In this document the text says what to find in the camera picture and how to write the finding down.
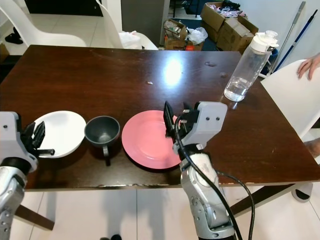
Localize person's bare hand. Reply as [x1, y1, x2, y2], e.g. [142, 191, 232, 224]
[297, 57, 320, 80]

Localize white plate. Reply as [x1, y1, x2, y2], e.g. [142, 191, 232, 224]
[33, 110, 87, 159]

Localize pink plate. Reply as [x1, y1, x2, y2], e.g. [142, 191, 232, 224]
[121, 110, 186, 170]

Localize dark grey cup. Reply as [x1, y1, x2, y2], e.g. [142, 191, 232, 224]
[84, 115, 121, 167]

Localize clear water bottle white cap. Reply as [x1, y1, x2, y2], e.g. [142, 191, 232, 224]
[224, 30, 280, 102]

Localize crumpled white plastic bag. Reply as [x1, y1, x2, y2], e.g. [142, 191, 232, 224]
[187, 27, 209, 46]

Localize small open cardboard box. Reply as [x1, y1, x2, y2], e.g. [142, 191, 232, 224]
[163, 19, 204, 51]

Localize large cardboard box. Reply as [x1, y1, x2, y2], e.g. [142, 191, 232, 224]
[200, 1, 260, 54]

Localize black shoe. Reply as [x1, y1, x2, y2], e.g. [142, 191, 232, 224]
[4, 27, 25, 45]

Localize dark wooden table leg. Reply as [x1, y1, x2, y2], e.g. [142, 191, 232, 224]
[230, 184, 301, 219]

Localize blue pole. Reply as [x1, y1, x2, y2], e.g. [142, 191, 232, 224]
[272, 22, 320, 74]

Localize grey pole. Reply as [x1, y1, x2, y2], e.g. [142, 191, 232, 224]
[277, 1, 306, 62]

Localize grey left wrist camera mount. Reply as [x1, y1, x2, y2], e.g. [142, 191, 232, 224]
[0, 111, 39, 174]

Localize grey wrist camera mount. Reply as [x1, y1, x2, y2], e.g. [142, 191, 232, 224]
[0, 111, 39, 174]
[175, 101, 229, 154]

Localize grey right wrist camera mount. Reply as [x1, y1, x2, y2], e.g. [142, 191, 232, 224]
[175, 101, 229, 154]

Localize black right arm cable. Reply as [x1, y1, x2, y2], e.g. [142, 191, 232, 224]
[172, 119, 256, 240]

